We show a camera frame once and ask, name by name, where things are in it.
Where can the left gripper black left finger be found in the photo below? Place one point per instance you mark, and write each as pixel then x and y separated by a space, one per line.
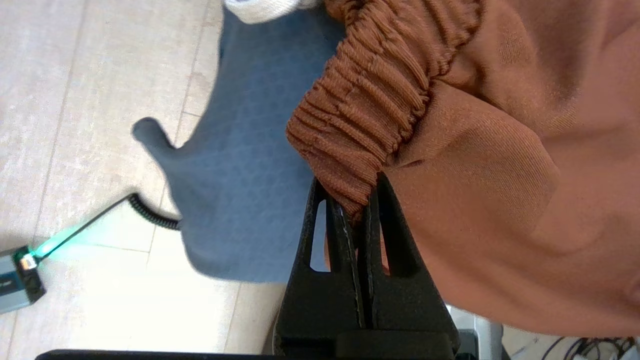
pixel 330 300

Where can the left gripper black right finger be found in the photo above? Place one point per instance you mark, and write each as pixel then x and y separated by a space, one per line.
pixel 400 300

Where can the brown shorts with white print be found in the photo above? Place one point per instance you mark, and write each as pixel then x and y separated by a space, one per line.
pixel 475 175

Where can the bed with blue sheet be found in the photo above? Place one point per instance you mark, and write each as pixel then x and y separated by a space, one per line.
pixel 250 150

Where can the gray box with green light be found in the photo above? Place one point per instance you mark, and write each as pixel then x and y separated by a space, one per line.
pixel 17 285

